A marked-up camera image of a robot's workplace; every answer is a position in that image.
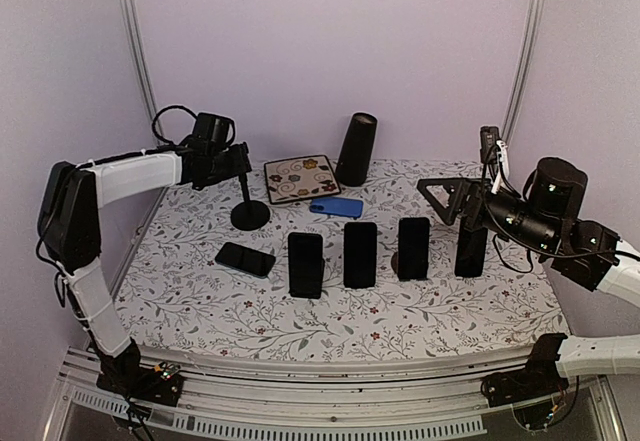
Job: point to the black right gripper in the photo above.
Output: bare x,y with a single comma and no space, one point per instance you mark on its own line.
463,186

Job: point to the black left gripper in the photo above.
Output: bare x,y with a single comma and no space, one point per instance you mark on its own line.
242,163

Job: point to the blue edged black phone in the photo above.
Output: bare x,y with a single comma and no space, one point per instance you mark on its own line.
413,248

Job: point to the small black phone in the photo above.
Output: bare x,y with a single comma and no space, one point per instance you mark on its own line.
305,265

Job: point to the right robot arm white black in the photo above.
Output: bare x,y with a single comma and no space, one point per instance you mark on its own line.
544,221

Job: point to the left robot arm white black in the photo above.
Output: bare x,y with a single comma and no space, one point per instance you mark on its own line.
69,233

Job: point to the black tall phone holder stand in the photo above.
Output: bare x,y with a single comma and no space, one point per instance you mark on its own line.
249,215

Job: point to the teal cased dark phone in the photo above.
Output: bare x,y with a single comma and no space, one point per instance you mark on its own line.
245,259

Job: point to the blue phone face down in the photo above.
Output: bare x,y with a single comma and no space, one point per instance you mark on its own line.
337,206

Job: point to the floral square ceramic plate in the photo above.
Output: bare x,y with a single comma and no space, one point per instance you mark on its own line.
302,178

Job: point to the brown round wooden coaster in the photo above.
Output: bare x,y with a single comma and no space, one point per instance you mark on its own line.
394,262

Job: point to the black cylindrical speaker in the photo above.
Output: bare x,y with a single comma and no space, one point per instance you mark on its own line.
356,151

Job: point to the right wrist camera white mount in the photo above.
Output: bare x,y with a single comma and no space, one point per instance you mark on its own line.
493,153

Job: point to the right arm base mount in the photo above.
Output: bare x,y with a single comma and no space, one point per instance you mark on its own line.
538,377

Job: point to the left aluminium frame post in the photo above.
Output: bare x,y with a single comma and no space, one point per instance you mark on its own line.
136,46

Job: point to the aluminium frame post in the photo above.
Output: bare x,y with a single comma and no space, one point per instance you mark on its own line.
533,20
136,46

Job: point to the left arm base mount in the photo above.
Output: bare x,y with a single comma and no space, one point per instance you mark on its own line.
125,376

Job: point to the right aluminium frame post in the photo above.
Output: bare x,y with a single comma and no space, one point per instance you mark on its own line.
533,20

